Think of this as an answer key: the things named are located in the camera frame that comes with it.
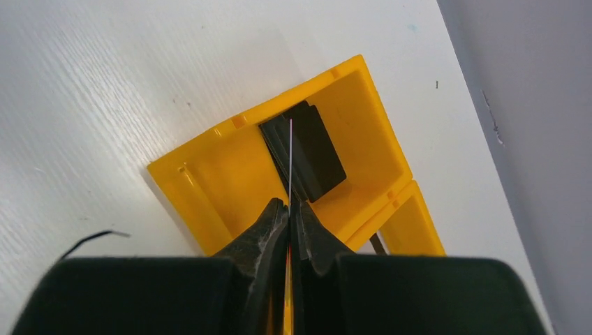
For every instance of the orange three-compartment bin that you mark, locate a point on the orange three-compartment bin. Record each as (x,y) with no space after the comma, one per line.
(220,181)

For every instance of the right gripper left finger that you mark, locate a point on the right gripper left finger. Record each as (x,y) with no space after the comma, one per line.
(238,290)

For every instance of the black card in bin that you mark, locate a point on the black card in bin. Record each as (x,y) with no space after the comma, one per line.
(317,168)

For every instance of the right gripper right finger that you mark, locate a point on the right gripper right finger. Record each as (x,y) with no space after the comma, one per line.
(338,291)

